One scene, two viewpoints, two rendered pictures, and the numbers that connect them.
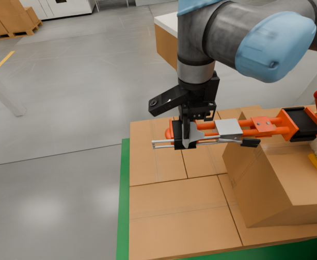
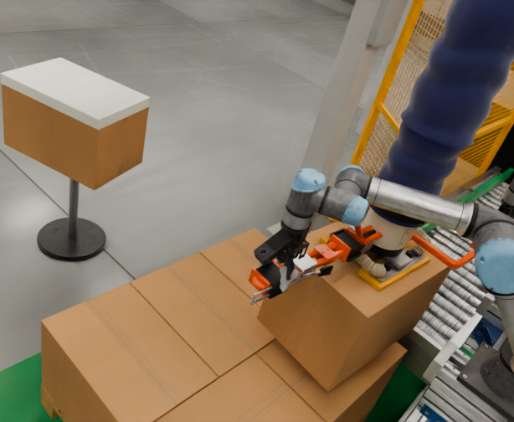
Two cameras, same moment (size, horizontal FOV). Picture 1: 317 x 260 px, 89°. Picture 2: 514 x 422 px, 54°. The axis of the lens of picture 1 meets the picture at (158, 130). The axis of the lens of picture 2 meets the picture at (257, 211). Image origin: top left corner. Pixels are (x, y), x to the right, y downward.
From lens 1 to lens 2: 1.06 m
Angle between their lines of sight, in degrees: 42
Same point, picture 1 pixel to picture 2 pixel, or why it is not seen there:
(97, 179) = not seen: outside the picture
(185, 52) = (301, 211)
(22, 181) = not seen: outside the picture
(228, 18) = (335, 198)
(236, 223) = (310, 403)
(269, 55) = (359, 216)
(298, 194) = (367, 307)
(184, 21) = (305, 196)
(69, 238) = not seen: outside the picture
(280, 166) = (344, 290)
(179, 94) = (287, 239)
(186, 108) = (290, 249)
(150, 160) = (138, 376)
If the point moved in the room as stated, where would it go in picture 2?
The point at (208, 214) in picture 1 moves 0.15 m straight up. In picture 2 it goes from (274, 411) to (285, 386)
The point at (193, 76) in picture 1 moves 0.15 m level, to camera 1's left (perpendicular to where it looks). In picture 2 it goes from (304, 224) to (264, 243)
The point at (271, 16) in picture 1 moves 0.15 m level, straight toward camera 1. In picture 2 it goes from (354, 199) to (375, 239)
